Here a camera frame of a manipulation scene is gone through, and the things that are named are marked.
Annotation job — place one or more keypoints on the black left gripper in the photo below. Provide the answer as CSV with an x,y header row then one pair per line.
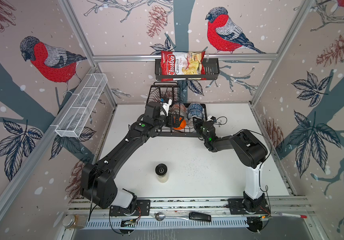
x,y
176,122

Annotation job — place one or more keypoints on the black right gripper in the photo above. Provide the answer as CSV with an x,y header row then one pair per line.
x,y
200,122

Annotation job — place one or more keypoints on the black wire dish rack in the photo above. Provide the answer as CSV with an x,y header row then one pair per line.
x,y
181,114

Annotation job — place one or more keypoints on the orange plastic bowl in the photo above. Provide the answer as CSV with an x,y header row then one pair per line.
x,y
181,126

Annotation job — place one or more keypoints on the red patterned bowl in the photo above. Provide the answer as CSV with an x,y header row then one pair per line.
x,y
179,107

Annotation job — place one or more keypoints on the blue floral bowl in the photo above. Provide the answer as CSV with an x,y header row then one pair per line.
x,y
195,113

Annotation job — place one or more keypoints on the blue geometric patterned bowl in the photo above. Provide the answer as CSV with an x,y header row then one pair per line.
x,y
195,107

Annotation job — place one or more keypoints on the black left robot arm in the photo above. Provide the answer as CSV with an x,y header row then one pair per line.
x,y
98,180

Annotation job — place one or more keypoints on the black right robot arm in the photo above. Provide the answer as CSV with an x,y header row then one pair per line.
x,y
250,151

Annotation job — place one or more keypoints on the black lid jar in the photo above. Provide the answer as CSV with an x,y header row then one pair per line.
x,y
162,173

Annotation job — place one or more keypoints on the red cassava chips bag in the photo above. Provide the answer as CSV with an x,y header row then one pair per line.
x,y
182,63

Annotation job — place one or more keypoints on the metal spoon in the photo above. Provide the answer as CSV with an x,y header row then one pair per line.
x,y
160,216

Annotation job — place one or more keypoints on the red white marker pen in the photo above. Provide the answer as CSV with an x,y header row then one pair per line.
x,y
292,215

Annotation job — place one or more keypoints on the glass jar with spice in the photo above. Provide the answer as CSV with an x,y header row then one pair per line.
x,y
75,221

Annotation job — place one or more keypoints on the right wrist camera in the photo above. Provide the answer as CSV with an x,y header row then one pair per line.
x,y
212,119

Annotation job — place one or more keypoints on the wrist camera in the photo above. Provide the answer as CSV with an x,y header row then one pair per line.
x,y
212,119
166,103

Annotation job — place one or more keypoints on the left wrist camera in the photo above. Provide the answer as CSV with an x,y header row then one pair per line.
x,y
166,103

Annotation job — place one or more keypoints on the black wall shelf basket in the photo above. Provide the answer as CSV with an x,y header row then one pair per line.
x,y
207,70

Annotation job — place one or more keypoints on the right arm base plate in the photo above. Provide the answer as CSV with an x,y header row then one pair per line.
x,y
237,207

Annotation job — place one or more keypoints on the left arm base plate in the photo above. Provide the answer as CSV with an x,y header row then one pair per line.
x,y
137,208

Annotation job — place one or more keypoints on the white wire mesh basket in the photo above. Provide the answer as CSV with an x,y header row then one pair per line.
x,y
79,112

